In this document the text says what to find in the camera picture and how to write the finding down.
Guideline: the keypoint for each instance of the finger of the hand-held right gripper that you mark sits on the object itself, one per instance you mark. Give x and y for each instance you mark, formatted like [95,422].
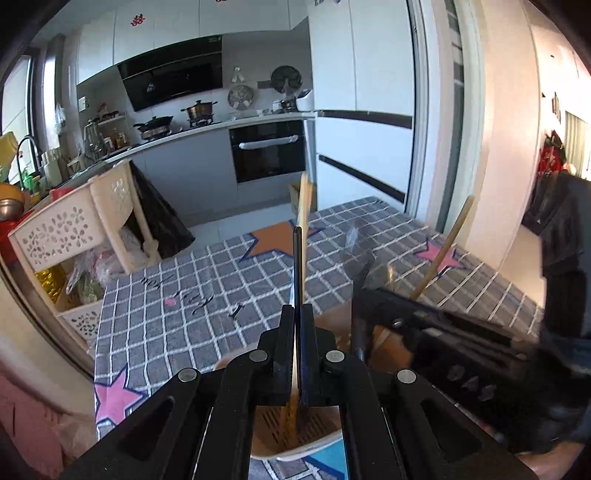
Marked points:
[364,304]

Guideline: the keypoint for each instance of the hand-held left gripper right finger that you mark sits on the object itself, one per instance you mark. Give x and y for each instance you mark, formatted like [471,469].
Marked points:
[318,369]

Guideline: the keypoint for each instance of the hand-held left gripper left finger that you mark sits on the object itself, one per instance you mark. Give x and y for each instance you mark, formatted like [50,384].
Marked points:
[277,369]

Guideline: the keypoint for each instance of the white plastic utensil holder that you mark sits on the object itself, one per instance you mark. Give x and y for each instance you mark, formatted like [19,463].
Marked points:
[318,424]

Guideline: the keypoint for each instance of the wooden chopstick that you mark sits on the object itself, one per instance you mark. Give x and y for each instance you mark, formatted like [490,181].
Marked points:
[450,240]
[305,203]

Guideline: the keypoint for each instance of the grey checkered tablecloth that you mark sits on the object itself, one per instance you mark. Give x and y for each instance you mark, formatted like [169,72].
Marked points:
[184,277]

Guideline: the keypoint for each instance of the person's dark jacket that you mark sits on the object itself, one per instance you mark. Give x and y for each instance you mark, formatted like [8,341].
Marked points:
[568,240]

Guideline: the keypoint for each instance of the black built-in oven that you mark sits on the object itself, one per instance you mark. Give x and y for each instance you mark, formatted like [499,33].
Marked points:
[268,161]

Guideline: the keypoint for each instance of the black garbage bag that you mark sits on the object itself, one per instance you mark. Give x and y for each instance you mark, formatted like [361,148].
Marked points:
[157,212]

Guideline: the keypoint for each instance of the clear plastic grocery bag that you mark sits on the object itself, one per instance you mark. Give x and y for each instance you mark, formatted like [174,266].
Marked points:
[92,277]

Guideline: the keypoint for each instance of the white rice cooker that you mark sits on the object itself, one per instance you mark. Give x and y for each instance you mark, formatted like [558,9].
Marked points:
[304,101]

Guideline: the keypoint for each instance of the white sliding door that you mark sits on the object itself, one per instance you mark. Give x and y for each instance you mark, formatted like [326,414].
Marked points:
[461,115]

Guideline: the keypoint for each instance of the grey kitchen counter cabinet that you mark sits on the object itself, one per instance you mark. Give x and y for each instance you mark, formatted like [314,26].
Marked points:
[198,170]

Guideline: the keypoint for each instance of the red cloth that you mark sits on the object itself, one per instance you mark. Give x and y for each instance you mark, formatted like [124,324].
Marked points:
[549,154]

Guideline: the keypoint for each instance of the round black hanging pan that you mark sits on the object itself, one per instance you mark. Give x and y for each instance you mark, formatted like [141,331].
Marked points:
[286,77]

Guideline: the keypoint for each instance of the round metal steamer rack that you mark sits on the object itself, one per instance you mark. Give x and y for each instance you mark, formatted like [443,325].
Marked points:
[241,97]

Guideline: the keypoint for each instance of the gold foil bag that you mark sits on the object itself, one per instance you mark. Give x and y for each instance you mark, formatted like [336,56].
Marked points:
[51,281]

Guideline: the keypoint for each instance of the white refrigerator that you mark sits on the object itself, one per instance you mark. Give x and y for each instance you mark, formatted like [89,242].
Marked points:
[360,60]

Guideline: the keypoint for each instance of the steel cooking pot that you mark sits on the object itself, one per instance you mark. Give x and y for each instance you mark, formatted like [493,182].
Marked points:
[199,110]

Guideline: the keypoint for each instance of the white perforated storage cart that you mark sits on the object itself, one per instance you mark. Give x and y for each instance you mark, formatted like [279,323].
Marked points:
[55,230]

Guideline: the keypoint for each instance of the black wok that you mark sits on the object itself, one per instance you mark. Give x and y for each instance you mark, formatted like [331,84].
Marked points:
[154,124]

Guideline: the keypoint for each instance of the black range hood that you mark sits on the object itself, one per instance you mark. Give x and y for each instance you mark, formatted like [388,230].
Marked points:
[175,74]

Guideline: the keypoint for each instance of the glass pitcher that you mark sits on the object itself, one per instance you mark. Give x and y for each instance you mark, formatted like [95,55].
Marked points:
[92,134]

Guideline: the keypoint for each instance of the steel mixing bowl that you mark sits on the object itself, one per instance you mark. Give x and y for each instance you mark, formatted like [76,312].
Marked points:
[11,210]

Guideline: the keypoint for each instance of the orange bowl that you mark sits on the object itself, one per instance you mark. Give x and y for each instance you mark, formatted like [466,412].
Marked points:
[9,189]

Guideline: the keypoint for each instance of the steel kitchen faucet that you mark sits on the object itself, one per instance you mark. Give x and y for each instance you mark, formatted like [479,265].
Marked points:
[27,138]

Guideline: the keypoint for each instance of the yellow cloth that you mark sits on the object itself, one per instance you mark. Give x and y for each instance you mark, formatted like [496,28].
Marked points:
[7,152]

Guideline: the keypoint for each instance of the white upper kitchen cabinets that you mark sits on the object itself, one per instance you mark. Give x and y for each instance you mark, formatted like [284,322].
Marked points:
[161,23]

